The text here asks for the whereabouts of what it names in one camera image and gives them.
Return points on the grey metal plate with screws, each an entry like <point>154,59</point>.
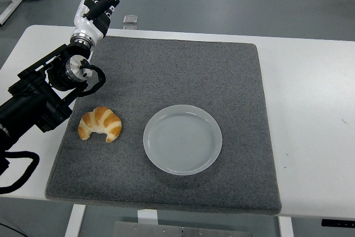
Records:
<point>180,229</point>

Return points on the white table bracket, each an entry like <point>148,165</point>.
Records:
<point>147,216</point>

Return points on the pale grey round plate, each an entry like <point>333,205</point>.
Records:
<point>181,140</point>

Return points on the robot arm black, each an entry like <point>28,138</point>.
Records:
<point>30,101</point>

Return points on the black table control panel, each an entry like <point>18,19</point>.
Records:
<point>338,222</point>

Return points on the grey felt mat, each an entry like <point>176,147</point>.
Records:
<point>177,76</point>

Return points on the white table leg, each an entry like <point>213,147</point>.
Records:
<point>286,226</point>
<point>75,220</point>

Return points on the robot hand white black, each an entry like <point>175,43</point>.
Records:
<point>86,26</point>

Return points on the golden croissant bread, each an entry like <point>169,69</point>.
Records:
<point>102,123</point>

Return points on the silver floor socket cover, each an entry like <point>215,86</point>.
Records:
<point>130,19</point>
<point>130,27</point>

